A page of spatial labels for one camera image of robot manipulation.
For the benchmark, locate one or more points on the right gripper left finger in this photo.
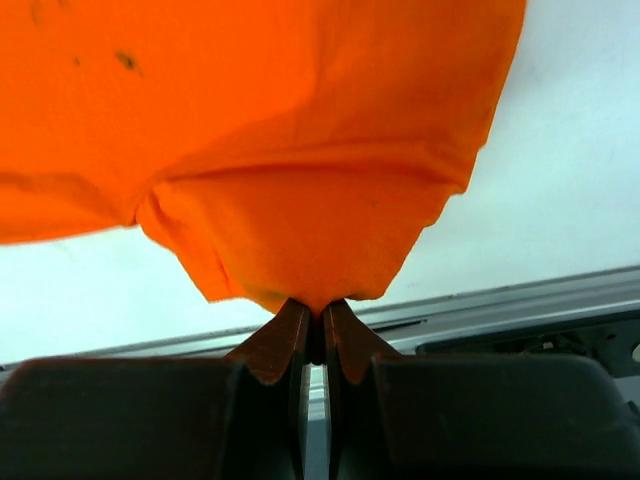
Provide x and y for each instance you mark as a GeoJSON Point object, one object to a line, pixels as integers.
{"type": "Point", "coordinates": [239, 416]}

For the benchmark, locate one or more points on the orange t-shirt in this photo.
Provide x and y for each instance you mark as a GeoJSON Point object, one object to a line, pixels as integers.
{"type": "Point", "coordinates": [280, 149]}

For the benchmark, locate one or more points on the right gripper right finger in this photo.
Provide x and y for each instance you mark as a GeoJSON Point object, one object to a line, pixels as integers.
{"type": "Point", "coordinates": [469, 416]}

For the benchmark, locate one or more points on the aluminium mounting rail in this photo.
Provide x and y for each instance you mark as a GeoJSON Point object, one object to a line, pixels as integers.
{"type": "Point", "coordinates": [408, 324]}

